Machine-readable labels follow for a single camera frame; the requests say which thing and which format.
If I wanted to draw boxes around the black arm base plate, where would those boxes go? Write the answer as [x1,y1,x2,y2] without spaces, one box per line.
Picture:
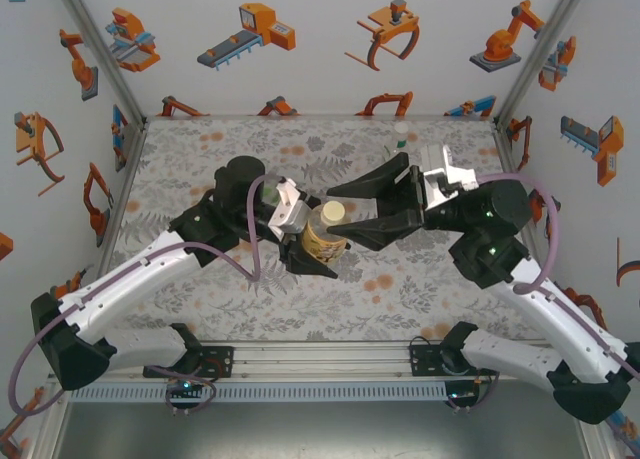
[408,344,501,378]
[143,345,236,379]

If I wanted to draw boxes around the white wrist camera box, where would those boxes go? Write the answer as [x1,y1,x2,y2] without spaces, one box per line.
[267,177,321,236]
[418,142,484,211]

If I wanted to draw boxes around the aluminium side rail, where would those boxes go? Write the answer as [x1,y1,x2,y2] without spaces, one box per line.
[492,117,572,340]
[74,117,150,343]

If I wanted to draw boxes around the grey slotted cable duct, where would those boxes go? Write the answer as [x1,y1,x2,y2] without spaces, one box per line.
[67,382,449,403]

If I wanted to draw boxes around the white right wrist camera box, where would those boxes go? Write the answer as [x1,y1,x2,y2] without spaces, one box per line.
[418,142,484,211]

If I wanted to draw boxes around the grey metal lower panel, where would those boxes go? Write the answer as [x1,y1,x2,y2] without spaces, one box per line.
[62,401,587,459]

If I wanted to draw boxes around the aluminium frame leg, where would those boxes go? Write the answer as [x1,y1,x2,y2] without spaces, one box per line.
[574,422,619,459]
[28,388,72,459]

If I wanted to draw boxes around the aluminium corner post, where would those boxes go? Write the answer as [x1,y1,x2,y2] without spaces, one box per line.
[49,0,149,125]
[492,0,595,125]

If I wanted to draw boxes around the pale yellow bottle cap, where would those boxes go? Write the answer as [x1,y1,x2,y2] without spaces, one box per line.
[319,201,348,229]

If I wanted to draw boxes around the aluminium frame rail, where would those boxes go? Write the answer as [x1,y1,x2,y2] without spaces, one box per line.
[47,340,594,385]

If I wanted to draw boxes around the thin aluminium rail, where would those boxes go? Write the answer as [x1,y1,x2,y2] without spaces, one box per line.
[143,112,497,122]

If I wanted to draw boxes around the yellow tea bottle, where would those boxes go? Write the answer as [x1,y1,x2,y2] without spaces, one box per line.
[299,201,350,266]

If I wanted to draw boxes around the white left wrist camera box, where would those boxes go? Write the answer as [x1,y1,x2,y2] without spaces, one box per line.
[267,177,321,236]

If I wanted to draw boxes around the floral patterned tablecloth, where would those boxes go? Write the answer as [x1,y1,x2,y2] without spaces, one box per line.
[107,116,539,343]

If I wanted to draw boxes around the clear bottle green soda label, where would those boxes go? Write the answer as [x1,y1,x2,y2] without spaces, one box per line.
[258,172,282,205]

